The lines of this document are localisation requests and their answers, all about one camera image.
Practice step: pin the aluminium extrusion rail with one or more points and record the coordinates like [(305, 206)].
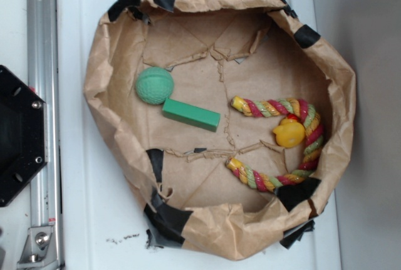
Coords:
[(45, 188)]

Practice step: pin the metal corner bracket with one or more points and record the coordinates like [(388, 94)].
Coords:
[(39, 249)]

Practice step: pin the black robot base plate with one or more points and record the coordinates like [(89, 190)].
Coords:
[(23, 145)]

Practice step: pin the multicoloured rope toy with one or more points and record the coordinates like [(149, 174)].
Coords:
[(314, 141)]

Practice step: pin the yellow rubber duck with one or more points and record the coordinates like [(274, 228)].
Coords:
[(289, 133)]

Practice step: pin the green rectangular block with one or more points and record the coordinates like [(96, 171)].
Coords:
[(191, 115)]

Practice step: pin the brown paper bag bin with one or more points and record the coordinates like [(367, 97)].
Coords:
[(215, 50)]

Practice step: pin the green rubber ball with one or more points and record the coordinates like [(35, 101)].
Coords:
[(154, 85)]

